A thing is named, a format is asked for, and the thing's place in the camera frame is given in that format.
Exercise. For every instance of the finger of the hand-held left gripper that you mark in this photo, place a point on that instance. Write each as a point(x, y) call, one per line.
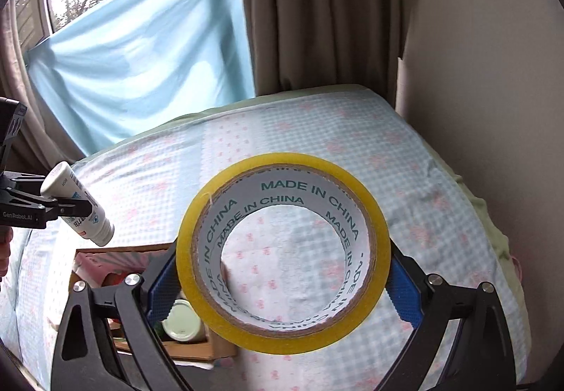
point(22, 177)
point(72, 206)

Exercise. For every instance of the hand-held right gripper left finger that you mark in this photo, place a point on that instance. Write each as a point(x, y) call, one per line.
point(161, 289)

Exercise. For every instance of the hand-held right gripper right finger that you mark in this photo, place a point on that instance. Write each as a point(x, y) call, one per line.
point(403, 289)

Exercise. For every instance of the white plastic bottle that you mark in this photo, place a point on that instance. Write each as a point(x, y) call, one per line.
point(55, 181)

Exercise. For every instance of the green jar with white lid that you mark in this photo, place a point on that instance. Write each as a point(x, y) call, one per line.
point(180, 320)

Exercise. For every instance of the yellow tape roll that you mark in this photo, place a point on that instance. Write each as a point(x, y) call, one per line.
point(189, 241)

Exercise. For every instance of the paper-wrapped cardboard box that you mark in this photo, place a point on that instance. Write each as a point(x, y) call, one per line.
point(94, 261)

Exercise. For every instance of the person's left hand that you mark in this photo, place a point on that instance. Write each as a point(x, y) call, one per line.
point(4, 252)

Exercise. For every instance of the brown curtain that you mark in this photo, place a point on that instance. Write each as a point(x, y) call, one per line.
point(321, 12)
point(26, 82)

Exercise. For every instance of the green fitted sheet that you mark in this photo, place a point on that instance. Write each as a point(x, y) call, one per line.
point(498, 232)

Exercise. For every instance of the light blue hanging cloth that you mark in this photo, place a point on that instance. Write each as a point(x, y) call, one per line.
point(132, 56)

